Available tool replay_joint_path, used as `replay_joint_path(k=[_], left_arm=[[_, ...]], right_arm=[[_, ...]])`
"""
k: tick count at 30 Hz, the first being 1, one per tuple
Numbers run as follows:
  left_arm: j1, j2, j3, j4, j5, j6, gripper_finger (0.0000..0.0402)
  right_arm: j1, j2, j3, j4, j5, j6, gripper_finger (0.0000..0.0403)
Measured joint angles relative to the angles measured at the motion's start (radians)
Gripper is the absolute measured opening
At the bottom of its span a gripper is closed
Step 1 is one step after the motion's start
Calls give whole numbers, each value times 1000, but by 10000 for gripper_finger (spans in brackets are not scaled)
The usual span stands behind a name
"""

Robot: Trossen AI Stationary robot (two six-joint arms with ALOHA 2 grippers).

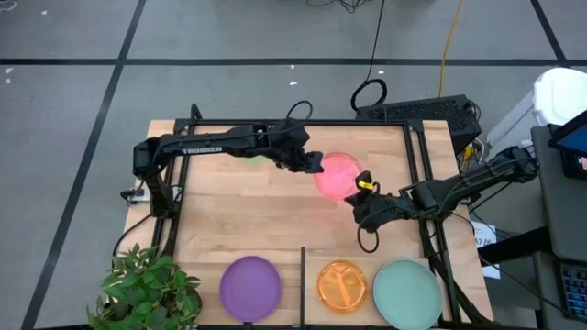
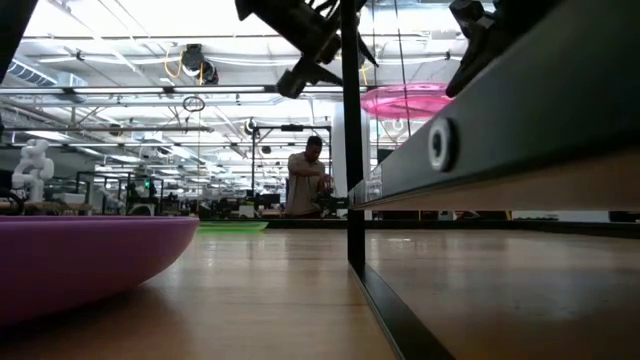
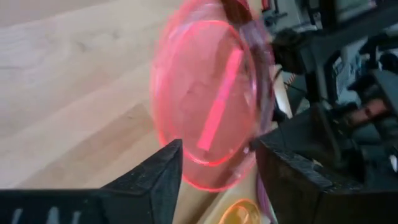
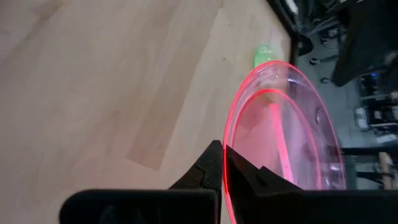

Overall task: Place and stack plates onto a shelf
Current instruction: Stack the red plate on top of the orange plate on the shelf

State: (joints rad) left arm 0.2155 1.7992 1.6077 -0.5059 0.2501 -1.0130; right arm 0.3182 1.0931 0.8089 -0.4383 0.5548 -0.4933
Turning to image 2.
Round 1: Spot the white shelf label sticker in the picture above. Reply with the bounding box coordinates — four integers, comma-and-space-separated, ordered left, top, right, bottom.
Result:
363, 165, 384, 204

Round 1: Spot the black background monitor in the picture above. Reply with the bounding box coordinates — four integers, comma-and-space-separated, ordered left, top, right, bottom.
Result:
376, 148, 401, 169

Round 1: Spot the white robot figure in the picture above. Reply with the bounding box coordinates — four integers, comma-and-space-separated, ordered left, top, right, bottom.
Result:
10, 138, 56, 204

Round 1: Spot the person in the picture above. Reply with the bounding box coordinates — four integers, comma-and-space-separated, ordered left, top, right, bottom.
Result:
284, 134, 337, 219

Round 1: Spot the large purple bowl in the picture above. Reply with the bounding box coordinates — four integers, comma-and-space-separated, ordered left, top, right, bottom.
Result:
0, 215, 201, 329

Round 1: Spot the black ceiling cord reel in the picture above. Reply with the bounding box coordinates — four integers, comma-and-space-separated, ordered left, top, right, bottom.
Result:
163, 42, 221, 86

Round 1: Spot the silver shelf bolt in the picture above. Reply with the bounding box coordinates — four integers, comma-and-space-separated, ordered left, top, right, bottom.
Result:
427, 117, 459, 174

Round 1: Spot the black hanging cable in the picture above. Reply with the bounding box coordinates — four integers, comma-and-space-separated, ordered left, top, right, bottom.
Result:
393, 0, 415, 151

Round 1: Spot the black metal table frame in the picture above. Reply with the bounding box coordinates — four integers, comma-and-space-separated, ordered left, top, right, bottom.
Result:
197, 217, 640, 239

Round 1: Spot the translucent red plate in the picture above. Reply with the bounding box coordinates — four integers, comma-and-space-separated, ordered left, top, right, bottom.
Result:
359, 82, 454, 122

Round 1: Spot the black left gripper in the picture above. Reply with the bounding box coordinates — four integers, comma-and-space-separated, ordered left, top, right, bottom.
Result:
233, 0, 380, 100

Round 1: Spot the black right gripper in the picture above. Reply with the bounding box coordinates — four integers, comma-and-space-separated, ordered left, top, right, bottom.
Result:
444, 0, 502, 99

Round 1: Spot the translucent green plate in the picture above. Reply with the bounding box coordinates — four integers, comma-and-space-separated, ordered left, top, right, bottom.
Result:
198, 220, 270, 233

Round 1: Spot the black rack frame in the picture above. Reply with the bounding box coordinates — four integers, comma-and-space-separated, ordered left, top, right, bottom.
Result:
340, 0, 640, 360

